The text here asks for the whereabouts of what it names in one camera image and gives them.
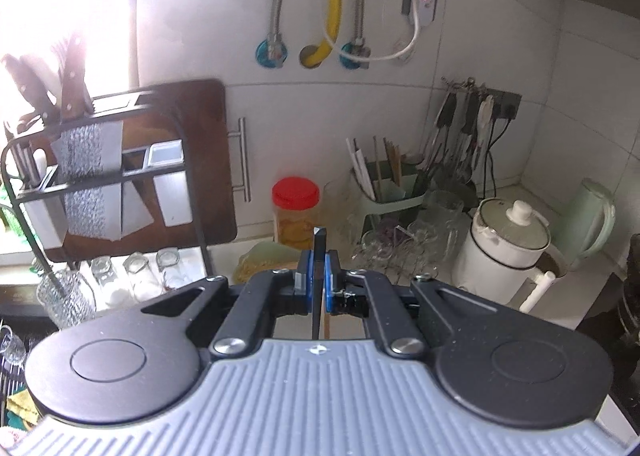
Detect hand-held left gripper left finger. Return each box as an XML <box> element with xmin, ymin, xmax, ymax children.
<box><xmin>141</xmin><ymin>250</ymin><xmax>313</xmax><ymax>356</ymax></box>

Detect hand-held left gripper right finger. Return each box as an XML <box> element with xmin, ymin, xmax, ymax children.
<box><xmin>325</xmin><ymin>250</ymin><xmax>493</xmax><ymax>358</ymax></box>

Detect black chopstick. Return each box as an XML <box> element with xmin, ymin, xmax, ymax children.
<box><xmin>310</xmin><ymin>224</ymin><xmax>329</xmax><ymax>341</ymax></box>

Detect row of hanging kitchen utensils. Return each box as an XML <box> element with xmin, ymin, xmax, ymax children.
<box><xmin>424</xmin><ymin>77</ymin><xmax>497</xmax><ymax>188</ymax></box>

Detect bundle of dried noodles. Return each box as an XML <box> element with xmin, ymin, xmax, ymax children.
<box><xmin>237</xmin><ymin>256</ymin><xmax>302</xmax><ymax>283</ymax></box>

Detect green plastic basket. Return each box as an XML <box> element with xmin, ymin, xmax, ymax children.
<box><xmin>233</xmin><ymin>240</ymin><xmax>307</xmax><ymax>285</ymax></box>

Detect red-lidded clear plastic jar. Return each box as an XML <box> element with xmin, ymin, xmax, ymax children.
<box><xmin>271</xmin><ymin>176</ymin><xmax>321</xmax><ymax>250</ymax></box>

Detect clear glass pitcher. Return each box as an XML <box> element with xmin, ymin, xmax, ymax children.
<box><xmin>322</xmin><ymin>178</ymin><xmax>372</xmax><ymax>248</ymax></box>

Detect purple plastic lid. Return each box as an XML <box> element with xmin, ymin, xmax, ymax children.
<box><xmin>374</xmin><ymin>228</ymin><xmax>407</xmax><ymax>248</ymax></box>

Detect green utensil caddy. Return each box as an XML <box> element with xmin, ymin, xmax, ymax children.
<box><xmin>351</xmin><ymin>160</ymin><xmax>427</xmax><ymax>233</ymax></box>

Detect textured glass jug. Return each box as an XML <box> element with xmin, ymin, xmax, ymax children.
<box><xmin>424</xmin><ymin>189</ymin><xmax>469</xmax><ymax>268</ymax></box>

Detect clear drinking glass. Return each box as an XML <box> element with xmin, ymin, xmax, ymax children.
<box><xmin>122</xmin><ymin>251</ymin><xmax>162</xmax><ymax>303</ymax></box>
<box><xmin>155</xmin><ymin>246</ymin><xmax>189</xmax><ymax>290</ymax></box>
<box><xmin>89</xmin><ymin>255</ymin><xmax>119</xmax><ymax>310</ymax></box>

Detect black metal dish rack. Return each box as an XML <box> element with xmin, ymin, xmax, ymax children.
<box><xmin>0</xmin><ymin>85</ymin><xmax>217</xmax><ymax>289</ymax></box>

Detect white holder box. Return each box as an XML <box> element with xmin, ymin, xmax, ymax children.
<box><xmin>147</xmin><ymin>139</ymin><xmax>194</xmax><ymax>228</ymax></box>

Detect white electric cooker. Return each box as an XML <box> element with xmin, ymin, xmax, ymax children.
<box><xmin>451</xmin><ymin>197</ymin><xmax>557</xmax><ymax>315</ymax></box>

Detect brown wooden cutting board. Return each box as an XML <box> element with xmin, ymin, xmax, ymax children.
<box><xmin>49</xmin><ymin>78</ymin><xmax>239</xmax><ymax>263</ymax></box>

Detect upturned drinking glasses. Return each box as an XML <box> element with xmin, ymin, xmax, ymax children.
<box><xmin>89</xmin><ymin>245</ymin><xmax>207</xmax><ymax>313</ymax></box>

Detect textured grey sheet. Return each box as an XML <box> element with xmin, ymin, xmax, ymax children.
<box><xmin>49</xmin><ymin>119</ymin><xmax>125</xmax><ymax>243</ymax></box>

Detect textured glass tumbler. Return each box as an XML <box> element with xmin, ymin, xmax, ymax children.
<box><xmin>35</xmin><ymin>269</ymin><xmax>97</xmax><ymax>330</ymax></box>

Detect pale green electric kettle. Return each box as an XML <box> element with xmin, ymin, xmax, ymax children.
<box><xmin>551</xmin><ymin>178</ymin><xmax>618</xmax><ymax>273</ymax></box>

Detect dark cooking pan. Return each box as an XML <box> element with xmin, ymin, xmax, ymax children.
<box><xmin>575</xmin><ymin>232</ymin><xmax>640</xmax><ymax>377</ymax></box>

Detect kitchen sink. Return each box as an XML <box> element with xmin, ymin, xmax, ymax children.
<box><xmin>0</xmin><ymin>302</ymin><xmax>52</xmax><ymax>433</ymax></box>

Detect yellow sponge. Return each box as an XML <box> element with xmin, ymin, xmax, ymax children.
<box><xmin>4</xmin><ymin>387</ymin><xmax>42</xmax><ymax>430</ymax></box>

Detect round wire glass rack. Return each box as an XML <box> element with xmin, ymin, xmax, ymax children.
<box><xmin>349</xmin><ymin>230</ymin><xmax>452</xmax><ymax>288</ymax></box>

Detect steel cabinet handle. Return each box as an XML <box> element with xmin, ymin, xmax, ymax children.
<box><xmin>226</xmin><ymin>116</ymin><xmax>250</xmax><ymax>203</ymax></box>

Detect black wall outlet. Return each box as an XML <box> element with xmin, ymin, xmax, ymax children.
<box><xmin>481</xmin><ymin>87</ymin><xmax>523</xmax><ymax>120</ymax></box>

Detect yellow gas hose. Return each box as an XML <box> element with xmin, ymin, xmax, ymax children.
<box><xmin>299</xmin><ymin>0</ymin><xmax>347</xmax><ymax>70</ymax></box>

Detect wall socket with plug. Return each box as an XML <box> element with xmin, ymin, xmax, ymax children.
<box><xmin>401</xmin><ymin>0</ymin><xmax>442</xmax><ymax>30</ymax></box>

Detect brown-handled knife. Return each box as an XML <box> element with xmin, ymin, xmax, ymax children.
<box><xmin>54</xmin><ymin>33</ymin><xmax>94</xmax><ymax>123</ymax></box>
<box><xmin>1</xmin><ymin>53</ymin><xmax>57</xmax><ymax>123</ymax></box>

